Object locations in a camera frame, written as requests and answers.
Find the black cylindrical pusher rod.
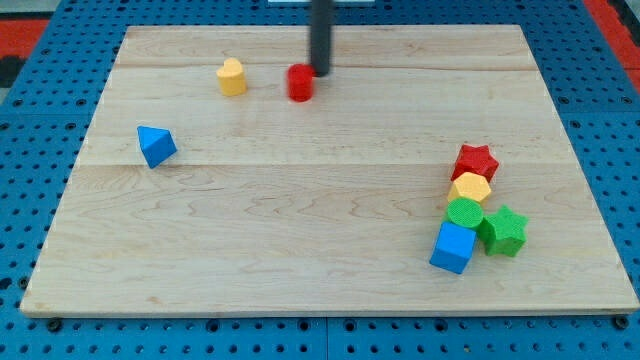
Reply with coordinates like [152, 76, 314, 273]
[309, 0, 333, 77]

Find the red cylinder block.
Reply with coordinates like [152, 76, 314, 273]
[286, 63, 315, 102]

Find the yellow heart block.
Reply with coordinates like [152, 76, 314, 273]
[216, 58, 247, 96]

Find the wooden board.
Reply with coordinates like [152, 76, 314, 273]
[20, 25, 639, 318]

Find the blue triangular prism block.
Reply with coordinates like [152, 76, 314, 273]
[137, 126, 177, 169]

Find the red star block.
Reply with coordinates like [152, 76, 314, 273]
[450, 144, 500, 182]

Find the yellow hexagon block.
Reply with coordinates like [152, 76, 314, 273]
[447, 172, 492, 203]

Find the green cylinder block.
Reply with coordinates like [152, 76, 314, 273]
[444, 197, 484, 230]

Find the blue cube block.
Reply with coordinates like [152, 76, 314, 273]
[429, 222, 476, 274]

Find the green star block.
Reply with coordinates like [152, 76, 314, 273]
[477, 205, 529, 257]

